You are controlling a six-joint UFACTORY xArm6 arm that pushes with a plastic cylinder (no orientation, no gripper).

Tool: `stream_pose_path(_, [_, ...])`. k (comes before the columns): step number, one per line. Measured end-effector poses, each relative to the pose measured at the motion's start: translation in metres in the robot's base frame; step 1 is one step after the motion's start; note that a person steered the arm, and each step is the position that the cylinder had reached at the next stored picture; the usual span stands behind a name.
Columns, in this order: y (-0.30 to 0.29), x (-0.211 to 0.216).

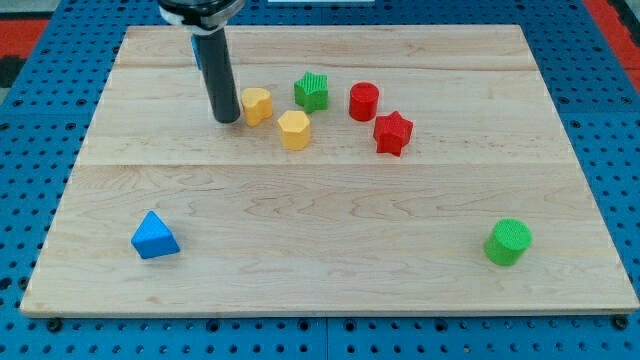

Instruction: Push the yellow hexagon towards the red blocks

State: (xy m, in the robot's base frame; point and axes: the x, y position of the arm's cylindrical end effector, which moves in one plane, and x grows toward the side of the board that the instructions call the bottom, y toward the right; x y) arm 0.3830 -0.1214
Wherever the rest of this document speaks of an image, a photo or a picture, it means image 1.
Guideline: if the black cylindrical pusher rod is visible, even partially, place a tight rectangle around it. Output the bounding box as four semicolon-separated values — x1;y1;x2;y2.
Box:
195;28;240;124

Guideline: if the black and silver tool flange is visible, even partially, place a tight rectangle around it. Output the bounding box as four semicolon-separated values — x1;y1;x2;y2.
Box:
157;0;246;35

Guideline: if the yellow hexagon block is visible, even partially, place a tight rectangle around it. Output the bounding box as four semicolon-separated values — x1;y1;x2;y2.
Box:
277;110;311;150

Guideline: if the blue block behind rod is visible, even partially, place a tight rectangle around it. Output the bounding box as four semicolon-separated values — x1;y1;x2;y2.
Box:
190;35;201;71

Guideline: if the yellow heart block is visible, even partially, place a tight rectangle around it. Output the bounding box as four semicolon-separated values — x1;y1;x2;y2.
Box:
241;87;273;127

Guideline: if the green star block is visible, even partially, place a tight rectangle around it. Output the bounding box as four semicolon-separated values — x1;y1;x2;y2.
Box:
294;72;329;114

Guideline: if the red cylinder block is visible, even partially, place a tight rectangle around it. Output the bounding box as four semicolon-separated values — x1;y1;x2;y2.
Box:
349;82;380;122

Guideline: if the blue triangle block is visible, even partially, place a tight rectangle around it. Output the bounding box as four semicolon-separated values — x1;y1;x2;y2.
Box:
131;211;181;259

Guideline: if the red star block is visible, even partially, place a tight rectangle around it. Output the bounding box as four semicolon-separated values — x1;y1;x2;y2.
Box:
373;111;414;157

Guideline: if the wooden board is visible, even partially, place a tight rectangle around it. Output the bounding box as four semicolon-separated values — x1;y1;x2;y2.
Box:
21;25;639;318

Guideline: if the green cylinder block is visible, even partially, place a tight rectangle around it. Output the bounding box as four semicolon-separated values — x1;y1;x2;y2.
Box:
484;218;533;266

